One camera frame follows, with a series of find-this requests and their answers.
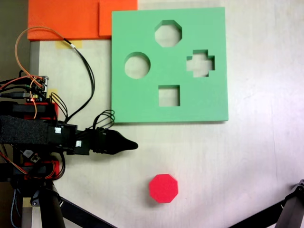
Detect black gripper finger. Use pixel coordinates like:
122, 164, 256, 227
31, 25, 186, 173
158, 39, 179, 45
108, 130, 139, 155

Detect red octagonal block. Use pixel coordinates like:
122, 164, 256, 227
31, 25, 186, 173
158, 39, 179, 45
149, 173, 179, 204

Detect large orange foam block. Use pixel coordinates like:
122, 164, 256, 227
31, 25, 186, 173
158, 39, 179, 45
27, 0, 100, 40

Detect red and black clamp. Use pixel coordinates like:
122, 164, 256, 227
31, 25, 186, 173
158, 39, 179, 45
0, 101, 59, 121
0, 160, 60, 182

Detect black circuit board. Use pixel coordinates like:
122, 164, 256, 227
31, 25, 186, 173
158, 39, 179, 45
22, 149, 40, 163

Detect black tripod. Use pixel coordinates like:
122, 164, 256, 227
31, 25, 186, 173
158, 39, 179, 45
30, 180, 117, 228
228, 179, 304, 228

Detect green shape sorter board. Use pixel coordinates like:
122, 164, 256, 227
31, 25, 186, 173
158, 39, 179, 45
110, 7, 229, 124

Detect wide yellow tape piece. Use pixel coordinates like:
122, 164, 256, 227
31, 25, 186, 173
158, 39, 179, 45
55, 40, 83, 49

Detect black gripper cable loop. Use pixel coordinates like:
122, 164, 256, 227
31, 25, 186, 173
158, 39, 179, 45
93, 109, 116, 131

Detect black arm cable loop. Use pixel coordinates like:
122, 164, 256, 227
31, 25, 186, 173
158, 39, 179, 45
50, 92, 69, 122

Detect circuit board with wires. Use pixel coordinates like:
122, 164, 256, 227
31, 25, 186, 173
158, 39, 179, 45
25, 75, 50, 103

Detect black USB cable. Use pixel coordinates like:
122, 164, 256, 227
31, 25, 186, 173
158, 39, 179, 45
0, 91, 31, 99

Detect blue braided cable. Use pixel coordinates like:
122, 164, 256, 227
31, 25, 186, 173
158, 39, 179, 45
10, 187, 22, 228

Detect thin orange wire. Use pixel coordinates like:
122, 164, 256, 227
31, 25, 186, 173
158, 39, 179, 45
14, 26, 66, 119

